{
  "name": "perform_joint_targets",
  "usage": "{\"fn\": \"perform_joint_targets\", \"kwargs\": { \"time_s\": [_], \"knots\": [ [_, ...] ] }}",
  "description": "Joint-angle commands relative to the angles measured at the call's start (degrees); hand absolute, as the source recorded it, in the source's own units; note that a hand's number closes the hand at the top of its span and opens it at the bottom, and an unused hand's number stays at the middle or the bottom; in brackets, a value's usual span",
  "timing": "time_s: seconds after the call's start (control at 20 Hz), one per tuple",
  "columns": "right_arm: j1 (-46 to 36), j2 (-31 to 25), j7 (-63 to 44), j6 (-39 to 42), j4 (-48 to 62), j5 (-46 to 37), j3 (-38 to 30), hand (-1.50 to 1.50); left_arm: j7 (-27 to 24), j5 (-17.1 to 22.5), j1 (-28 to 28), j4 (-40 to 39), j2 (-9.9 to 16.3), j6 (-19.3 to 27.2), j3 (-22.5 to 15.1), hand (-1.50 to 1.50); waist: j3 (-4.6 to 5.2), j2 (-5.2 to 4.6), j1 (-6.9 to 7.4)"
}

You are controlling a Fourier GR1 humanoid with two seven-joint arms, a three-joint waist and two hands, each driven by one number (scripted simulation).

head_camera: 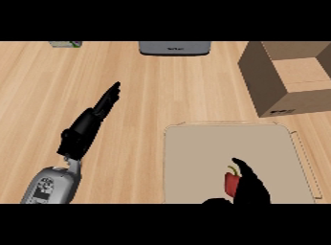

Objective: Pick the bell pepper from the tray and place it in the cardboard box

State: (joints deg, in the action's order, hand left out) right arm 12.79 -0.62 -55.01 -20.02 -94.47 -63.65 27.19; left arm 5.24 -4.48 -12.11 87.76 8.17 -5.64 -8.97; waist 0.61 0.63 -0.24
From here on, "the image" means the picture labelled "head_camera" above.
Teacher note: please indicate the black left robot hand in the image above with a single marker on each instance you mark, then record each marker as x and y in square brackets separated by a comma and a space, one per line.
[85, 127]

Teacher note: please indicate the grey appliance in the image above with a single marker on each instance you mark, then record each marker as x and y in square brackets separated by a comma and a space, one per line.
[175, 48]

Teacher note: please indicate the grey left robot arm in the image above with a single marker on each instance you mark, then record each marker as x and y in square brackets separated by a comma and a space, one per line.
[51, 188]

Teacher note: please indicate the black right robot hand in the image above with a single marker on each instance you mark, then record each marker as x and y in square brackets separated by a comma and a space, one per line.
[251, 188]

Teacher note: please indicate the brown cardboard box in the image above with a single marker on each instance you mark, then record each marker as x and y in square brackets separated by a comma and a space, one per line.
[293, 78]

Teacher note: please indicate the beige tray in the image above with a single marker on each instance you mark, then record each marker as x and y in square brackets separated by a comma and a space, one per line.
[237, 150]

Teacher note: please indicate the red bell pepper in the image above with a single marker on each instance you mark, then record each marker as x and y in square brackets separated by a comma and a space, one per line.
[231, 185]

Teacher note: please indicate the green and white box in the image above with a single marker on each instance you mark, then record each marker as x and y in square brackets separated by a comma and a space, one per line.
[65, 44]

